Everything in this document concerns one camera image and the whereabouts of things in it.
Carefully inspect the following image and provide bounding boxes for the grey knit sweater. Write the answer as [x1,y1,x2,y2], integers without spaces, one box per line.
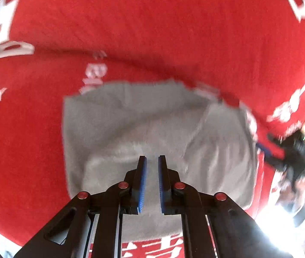
[63,81,257,242]

